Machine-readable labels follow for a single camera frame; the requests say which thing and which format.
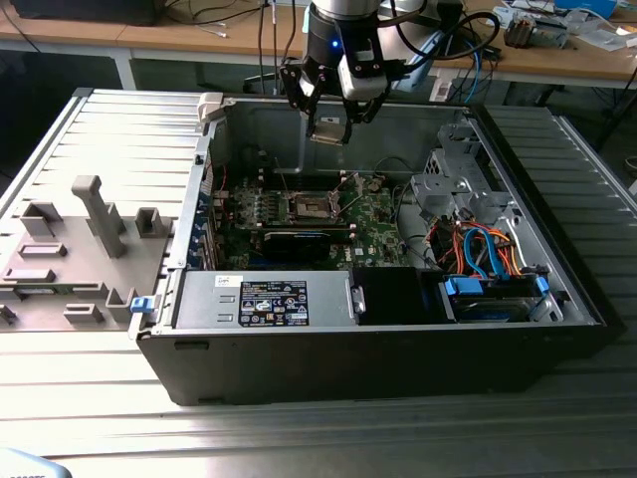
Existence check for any black flat device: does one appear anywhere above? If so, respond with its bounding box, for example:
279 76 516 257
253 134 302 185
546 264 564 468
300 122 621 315
9 0 163 27

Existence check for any clear plastic bag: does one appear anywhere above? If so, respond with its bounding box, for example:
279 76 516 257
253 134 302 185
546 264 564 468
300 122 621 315
576 27 637 52

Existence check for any CPU cooler with fan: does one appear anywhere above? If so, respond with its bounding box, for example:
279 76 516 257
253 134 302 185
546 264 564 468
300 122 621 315
503 12 569 50

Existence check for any grey power supply unit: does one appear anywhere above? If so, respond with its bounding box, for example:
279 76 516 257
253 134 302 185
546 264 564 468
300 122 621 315
171 270 358 331

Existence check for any pale blue teach pendant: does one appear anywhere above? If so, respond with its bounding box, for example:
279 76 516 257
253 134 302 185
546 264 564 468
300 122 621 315
397 29 445 94

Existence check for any graphics card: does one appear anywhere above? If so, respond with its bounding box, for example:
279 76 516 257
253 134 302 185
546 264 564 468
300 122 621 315
261 230 333 261

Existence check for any green motherboard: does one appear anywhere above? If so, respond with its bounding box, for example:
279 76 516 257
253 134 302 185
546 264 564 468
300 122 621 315
211 171 415 273

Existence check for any thin black wire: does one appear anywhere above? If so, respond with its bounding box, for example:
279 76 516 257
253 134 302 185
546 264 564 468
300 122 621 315
375 156 417 175

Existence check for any silver green CPU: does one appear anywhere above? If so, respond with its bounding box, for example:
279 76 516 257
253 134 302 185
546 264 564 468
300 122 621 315
308 115 349 147

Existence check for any hard disk in blue carrier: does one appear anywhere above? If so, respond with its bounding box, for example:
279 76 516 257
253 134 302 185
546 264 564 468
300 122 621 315
437 275 552 326

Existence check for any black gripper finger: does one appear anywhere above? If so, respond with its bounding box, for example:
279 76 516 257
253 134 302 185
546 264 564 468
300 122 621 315
341 89 392 145
278 57 325 141

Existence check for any metal locking lever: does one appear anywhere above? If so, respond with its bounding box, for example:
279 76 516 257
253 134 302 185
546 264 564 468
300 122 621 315
273 156 291 195

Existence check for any blue box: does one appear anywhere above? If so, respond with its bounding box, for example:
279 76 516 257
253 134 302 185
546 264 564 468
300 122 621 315
554 0 618 16

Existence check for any orange power wire bundle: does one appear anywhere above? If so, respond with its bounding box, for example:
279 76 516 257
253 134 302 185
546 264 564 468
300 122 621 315
427 222 527 278

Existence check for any wooden desk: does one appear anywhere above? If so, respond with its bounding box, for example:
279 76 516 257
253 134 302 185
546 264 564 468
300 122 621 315
0 0 637 92

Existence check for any black PC case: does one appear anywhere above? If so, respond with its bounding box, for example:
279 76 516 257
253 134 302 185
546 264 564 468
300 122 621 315
127 92 626 407

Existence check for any small white box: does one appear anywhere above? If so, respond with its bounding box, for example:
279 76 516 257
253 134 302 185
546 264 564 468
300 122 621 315
428 77 453 105

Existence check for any blue flat data wire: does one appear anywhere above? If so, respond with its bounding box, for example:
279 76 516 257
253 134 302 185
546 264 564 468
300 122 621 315
461 226 488 279
472 224 505 281

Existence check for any beige case latch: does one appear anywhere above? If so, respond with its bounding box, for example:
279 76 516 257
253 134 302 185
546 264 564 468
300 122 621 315
197 93 236 123

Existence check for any CPU socket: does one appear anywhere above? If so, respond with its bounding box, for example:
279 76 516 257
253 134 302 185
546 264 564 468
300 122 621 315
290 190 333 221

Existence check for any metal drive cage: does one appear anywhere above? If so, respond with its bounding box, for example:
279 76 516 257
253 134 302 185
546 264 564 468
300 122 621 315
410 121 520 226

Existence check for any pale rounded object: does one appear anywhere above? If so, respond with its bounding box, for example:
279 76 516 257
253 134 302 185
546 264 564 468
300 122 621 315
0 446 69 478

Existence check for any grey parts rack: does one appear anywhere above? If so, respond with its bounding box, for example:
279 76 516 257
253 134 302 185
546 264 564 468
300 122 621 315
0 173 176 334

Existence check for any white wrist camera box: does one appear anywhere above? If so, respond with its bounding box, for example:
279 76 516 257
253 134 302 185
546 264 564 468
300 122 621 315
336 39 387 100

